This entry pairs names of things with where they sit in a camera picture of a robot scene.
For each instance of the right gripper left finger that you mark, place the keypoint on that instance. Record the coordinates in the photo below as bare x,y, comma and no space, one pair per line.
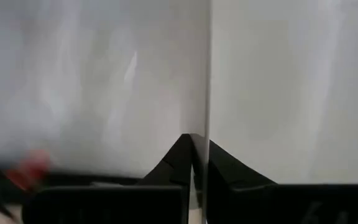
154,205

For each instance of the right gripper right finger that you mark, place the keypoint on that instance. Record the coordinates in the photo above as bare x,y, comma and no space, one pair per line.
259,205

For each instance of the small red tag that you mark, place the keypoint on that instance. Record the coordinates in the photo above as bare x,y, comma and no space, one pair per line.
30,171

